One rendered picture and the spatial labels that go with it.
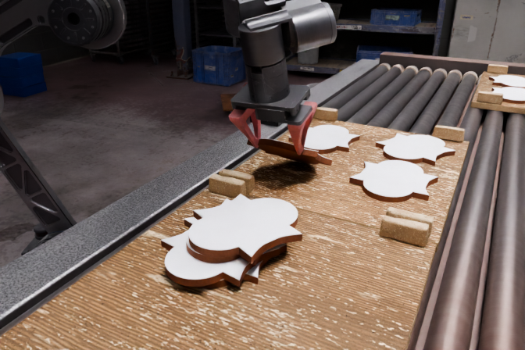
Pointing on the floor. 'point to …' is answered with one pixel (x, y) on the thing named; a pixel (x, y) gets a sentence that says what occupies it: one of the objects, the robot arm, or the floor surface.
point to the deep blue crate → (218, 65)
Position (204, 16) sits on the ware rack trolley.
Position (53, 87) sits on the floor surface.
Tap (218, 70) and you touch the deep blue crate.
